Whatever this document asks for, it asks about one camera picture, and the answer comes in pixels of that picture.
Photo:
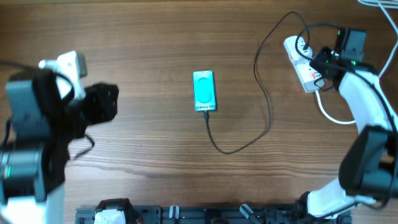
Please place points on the white usb wall charger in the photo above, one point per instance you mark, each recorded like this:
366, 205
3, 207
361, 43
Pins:
299, 56

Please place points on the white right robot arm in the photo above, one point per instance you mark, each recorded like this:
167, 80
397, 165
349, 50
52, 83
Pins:
368, 173

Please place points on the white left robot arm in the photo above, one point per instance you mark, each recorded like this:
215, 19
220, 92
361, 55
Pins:
34, 151

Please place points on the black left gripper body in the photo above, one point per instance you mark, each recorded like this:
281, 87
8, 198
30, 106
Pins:
96, 107

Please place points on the blue screen smartphone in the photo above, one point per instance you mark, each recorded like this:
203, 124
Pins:
204, 91

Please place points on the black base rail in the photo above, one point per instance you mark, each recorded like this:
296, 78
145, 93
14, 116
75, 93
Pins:
154, 214

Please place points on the white power strip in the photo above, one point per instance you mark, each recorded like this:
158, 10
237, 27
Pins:
310, 79

